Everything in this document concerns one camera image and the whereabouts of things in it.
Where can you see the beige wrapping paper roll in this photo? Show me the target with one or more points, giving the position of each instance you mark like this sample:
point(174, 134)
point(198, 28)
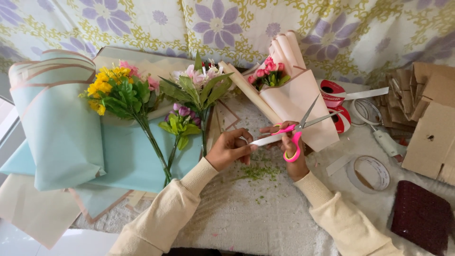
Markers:
point(248, 91)

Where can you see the dark red woven pouch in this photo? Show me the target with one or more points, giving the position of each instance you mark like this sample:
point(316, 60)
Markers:
point(423, 217)

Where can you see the white ribbon strip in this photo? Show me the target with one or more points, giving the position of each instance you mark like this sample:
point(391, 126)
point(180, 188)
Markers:
point(265, 140)

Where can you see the wide white tape roll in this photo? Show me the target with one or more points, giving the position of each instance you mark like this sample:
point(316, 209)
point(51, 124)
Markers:
point(369, 174)

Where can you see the white glue gun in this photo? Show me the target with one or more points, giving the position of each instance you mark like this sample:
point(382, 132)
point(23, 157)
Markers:
point(387, 142)

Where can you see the yellow artificial flower bunch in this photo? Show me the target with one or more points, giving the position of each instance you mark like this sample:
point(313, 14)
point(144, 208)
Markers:
point(117, 92)

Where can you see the pink wrapping paper roll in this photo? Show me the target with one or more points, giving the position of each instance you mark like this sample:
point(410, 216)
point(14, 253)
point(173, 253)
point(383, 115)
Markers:
point(288, 49)

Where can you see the person's right hand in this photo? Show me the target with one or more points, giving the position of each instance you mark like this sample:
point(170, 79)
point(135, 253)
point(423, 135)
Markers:
point(298, 163)

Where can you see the heap of cardboard pieces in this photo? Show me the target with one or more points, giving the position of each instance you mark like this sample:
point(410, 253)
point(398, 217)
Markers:
point(398, 99)

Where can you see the light blue wrapping paper sheet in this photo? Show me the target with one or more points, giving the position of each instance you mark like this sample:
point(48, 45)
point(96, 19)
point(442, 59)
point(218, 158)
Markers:
point(131, 156)

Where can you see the pink rose bouquet in paper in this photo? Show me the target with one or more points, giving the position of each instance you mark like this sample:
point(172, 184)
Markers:
point(295, 103)

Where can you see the person's left hand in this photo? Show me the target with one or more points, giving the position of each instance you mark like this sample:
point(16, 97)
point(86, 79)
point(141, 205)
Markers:
point(227, 149)

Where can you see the rolled light blue wrapping paper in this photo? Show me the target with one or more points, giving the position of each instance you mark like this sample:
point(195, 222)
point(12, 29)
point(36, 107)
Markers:
point(53, 117)

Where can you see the red ribbon spool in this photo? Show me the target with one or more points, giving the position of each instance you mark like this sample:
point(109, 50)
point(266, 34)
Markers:
point(331, 93)
point(341, 119)

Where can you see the pink white artificial flower bunch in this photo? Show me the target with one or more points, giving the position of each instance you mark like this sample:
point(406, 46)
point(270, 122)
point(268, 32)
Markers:
point(199, 85)

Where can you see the cut white tape piece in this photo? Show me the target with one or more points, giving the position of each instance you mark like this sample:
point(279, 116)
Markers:
point(339, 164)

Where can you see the beige wrapping paper sheets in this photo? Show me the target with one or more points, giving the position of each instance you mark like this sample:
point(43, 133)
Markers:
point(39, 209)

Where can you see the loose white ribbon end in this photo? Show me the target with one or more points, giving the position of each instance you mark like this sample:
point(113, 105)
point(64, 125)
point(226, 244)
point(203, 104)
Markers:
point(366, 94)

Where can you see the brown cardboard box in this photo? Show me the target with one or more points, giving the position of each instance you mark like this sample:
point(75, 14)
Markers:
point(432, 124)

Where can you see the green stem scraps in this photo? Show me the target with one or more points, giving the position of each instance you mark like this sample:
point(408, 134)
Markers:
point(257, 172)

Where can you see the floral patterned cloth cover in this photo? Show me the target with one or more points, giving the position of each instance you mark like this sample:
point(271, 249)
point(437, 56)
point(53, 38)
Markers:
point(227, 28)

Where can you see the white fuzzy table cloth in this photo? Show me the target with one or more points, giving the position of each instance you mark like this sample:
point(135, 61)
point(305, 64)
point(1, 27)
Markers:
point(256, 209)

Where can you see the thin white tape roll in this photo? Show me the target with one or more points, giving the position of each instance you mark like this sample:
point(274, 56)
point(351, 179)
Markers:
point(365, 112)

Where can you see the purple artificial flower bunch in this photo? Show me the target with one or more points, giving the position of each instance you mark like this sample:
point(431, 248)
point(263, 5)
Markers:
point(180, 124)

